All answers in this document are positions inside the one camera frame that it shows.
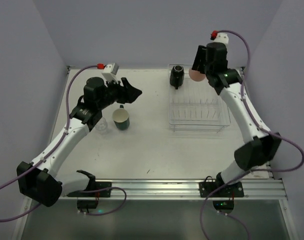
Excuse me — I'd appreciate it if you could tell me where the pink plastic cup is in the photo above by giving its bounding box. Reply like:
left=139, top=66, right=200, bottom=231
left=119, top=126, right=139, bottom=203
left=188, top=68, right=206, bottom=82

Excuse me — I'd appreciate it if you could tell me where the teal mug white inside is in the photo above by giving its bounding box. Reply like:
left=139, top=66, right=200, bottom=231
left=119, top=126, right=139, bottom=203
left=112, top=105, right=130, bottom=131

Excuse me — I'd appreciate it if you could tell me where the black metal mug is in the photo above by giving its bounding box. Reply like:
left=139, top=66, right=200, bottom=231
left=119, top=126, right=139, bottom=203
left=169, top=65, right=185, bottom=90

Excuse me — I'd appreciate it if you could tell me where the clear faceted glass cup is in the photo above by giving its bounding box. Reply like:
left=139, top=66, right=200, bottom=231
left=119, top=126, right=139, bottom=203
left=94, top=117, right=109, bottom=135

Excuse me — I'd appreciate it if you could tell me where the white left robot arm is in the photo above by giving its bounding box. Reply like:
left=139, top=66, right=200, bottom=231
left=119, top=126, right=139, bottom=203
left=16, top=77, right=142, bottom=207

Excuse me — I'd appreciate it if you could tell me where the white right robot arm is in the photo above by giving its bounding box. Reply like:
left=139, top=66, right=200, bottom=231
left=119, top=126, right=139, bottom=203
left=191, top=42, right=281, bottom=186

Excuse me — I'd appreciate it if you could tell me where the left black controller box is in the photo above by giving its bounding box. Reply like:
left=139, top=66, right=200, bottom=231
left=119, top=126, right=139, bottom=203
left=76, top=200, right=99, bottom=213

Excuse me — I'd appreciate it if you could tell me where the black controller box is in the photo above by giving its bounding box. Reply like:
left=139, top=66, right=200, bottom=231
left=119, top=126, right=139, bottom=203
left=76, top=200, right=99, bottom=213
left=212, top=200, right=235, bottom=214

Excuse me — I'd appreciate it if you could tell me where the right black controller box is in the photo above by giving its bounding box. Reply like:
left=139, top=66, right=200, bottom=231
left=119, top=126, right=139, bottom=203
left=212, top=200, right=235, bottom=214

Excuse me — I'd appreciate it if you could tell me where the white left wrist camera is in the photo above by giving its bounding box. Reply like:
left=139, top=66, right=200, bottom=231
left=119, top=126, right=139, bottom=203
left=101, top=63, right=119, bottom=83

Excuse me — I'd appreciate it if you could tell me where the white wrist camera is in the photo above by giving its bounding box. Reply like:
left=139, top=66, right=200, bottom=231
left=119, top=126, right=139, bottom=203
left=101, top=63, right=119, bottom=83
left=212, top=32, right=229, bottom=46

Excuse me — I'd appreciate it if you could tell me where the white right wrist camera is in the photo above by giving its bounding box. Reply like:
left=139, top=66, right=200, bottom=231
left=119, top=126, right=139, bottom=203
left=212, top=32, right=229, bottom=46

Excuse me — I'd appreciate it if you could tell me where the clear wire dish rack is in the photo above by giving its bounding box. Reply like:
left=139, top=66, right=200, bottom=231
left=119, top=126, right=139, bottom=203
left=168, top=64, right=231, bottom=133

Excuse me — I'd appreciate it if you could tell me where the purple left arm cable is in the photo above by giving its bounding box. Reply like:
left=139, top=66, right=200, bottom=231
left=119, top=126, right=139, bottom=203
left=0, top=63, right=128, bottom=223

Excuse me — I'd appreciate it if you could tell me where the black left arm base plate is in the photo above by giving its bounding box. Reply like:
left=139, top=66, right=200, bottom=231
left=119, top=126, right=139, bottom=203
left=67, top=181, right=112, bottom=198

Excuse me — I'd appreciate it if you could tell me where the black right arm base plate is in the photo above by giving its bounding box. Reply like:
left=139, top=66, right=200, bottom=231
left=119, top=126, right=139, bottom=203
left=199, top=181, right=245, bottom=198

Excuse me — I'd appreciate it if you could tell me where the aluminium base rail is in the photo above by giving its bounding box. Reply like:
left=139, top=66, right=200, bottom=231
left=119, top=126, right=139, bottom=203
left=24, top=177, right=288, bottom=201

